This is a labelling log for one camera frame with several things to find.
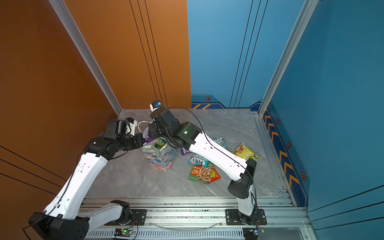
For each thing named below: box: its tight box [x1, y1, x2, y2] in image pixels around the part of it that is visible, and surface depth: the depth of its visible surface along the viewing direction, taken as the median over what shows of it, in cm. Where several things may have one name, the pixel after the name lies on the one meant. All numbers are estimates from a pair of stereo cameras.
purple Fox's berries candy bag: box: [146, 131, 154, 143], surface depth 71 cm
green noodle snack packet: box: [188, 161, 214, 184], surface depth 89 cm
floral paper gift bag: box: [141, 142, 177, 172], surface depth 77 cm
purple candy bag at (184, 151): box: [181, 147, 193, 156], surface depth 98 cm
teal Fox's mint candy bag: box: [187, 152, 210, 168], surface depth 91 cm
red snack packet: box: [208, 167, 221, 184], surface depth 88 cm
